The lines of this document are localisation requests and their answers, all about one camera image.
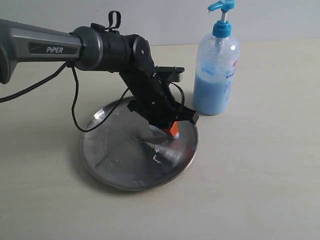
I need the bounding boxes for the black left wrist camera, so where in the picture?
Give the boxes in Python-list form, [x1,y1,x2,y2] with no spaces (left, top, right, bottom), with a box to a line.
[154,66,185,83]

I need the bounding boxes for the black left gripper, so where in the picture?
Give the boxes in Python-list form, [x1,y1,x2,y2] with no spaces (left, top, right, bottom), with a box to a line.
[127,89,199,139]

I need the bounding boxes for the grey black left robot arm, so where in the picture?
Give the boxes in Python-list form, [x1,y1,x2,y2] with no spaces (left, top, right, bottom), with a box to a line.
[0,19,199,136]

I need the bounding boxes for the blue soap blob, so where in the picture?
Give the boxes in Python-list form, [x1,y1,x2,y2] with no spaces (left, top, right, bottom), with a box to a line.
[149,125,180,140]

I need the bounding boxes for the blue pump dispenser bottle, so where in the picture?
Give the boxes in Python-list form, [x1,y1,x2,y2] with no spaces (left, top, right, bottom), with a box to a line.
[193,0,240,116]

